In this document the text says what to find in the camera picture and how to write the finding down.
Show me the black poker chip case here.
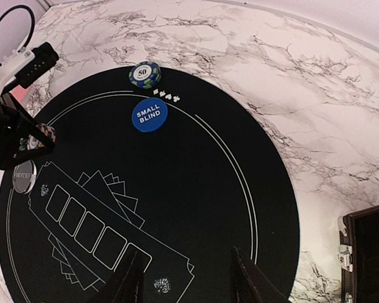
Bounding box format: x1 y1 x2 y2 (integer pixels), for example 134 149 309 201
337 205 379 302

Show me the green poker chip stack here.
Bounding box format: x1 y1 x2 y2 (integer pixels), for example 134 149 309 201
18 136 39 151

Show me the green fifty poker chip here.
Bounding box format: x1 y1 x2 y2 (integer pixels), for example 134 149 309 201
128 61 162 89

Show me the silver dealer button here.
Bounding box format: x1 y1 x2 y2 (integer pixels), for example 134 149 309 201
12 160 37 194

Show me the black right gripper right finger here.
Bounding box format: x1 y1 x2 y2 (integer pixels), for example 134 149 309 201
231 247 288 303

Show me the blue small blind button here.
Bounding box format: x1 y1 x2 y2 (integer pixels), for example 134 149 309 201
131 97 168 133

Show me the round black poker mat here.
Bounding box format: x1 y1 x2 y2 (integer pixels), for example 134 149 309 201
0 68 299 302

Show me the black white poker chip stack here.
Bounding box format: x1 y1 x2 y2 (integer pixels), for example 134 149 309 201
37 124 56 143

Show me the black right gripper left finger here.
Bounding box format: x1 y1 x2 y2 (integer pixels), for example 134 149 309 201
88 249 145 303

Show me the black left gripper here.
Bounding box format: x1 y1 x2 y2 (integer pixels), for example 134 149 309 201
0 42 59 170

